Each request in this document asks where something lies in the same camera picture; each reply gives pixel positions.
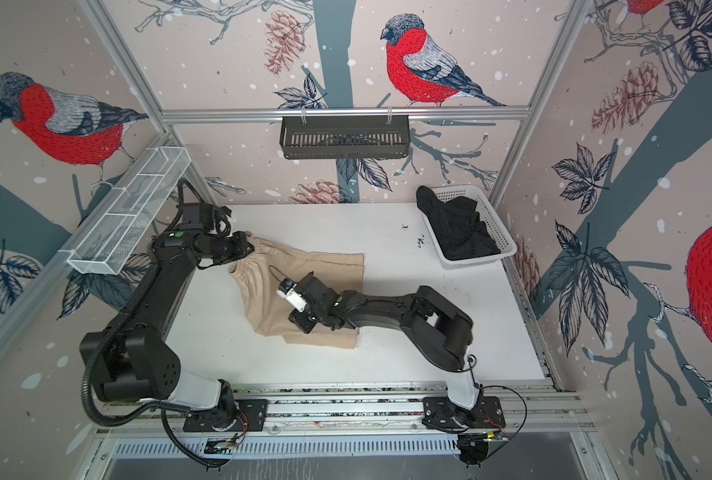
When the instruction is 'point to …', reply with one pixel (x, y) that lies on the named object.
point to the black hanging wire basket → (339, 137)
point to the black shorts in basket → (456, 225)
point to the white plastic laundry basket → (486, 216)
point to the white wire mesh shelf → (128, 210)
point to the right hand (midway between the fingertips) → (292, 317)
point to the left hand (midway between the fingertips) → (250, 245)
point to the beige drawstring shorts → (267, 265)
